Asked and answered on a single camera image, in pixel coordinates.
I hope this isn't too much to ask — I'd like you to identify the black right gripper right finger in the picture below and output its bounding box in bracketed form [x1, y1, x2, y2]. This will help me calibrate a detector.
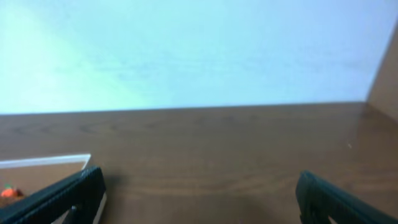
[295, 170, 397, 224]

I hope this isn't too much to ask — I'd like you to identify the brown plush capybara toy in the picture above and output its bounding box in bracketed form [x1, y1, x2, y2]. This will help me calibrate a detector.
[0, 184, 25, 208]

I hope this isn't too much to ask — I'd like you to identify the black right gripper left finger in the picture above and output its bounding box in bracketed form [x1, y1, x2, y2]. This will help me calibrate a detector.
[1, 166, 106, 224]

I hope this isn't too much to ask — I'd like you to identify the white cardboard box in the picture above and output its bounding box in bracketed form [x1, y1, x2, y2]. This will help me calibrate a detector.
[1, 154, 92, 223]

